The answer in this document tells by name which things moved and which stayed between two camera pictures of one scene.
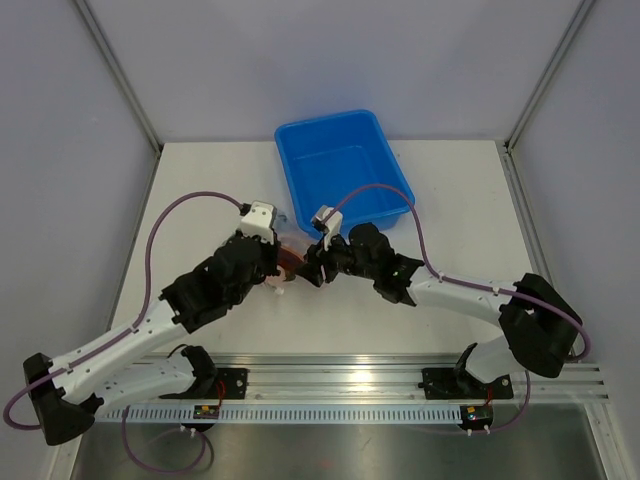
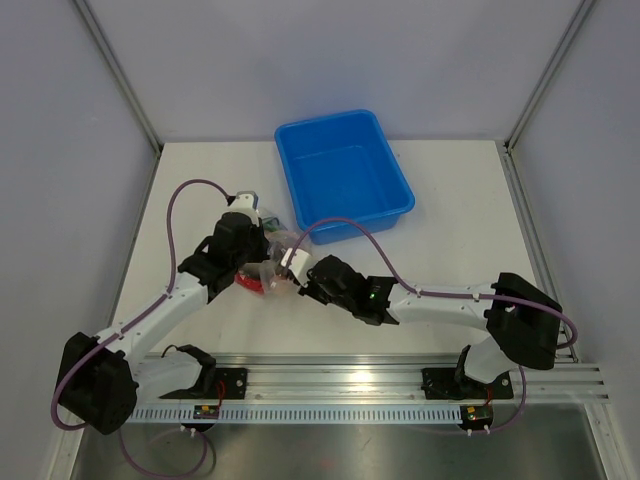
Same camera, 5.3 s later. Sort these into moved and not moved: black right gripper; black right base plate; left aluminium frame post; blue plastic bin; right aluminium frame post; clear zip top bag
Moved: clear zip top bag; black right gripper
Not moved: black right base plate; left aluminium frame post; right aluminium frame post; blue plastic bin
